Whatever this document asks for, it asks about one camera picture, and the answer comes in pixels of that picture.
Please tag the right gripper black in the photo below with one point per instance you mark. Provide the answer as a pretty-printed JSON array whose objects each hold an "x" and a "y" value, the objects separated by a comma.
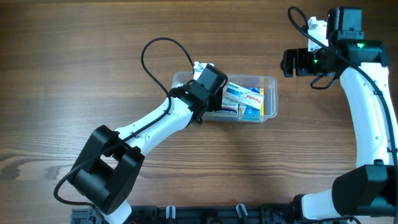
[{"x": 301, "y": 55}]

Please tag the blue VapoDrops box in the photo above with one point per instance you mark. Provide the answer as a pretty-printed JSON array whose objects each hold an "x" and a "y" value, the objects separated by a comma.
[{"x": 252, "y": 113}]

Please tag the white Panadol box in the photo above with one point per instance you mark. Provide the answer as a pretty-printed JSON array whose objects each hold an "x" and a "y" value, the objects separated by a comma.
[{"x": 243, "y": 95}]

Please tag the white Hansaplast plaster box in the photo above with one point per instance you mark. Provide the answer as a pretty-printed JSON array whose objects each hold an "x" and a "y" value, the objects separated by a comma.
[{"x": 229, "y": 106}]

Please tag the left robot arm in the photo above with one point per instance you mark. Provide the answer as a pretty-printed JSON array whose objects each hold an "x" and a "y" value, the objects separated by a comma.
[{"x": 110, "y": 161}]

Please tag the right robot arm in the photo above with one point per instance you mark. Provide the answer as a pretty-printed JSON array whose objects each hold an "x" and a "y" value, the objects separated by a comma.
[{"x": 338, "y": 50}]

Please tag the clear plastic container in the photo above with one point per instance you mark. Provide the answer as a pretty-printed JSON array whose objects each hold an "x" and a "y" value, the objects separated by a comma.
[{"x": 269, "y": 84}]

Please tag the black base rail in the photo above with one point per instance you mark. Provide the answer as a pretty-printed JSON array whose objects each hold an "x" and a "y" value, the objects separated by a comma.
[{"x": 268, "y": 213}]

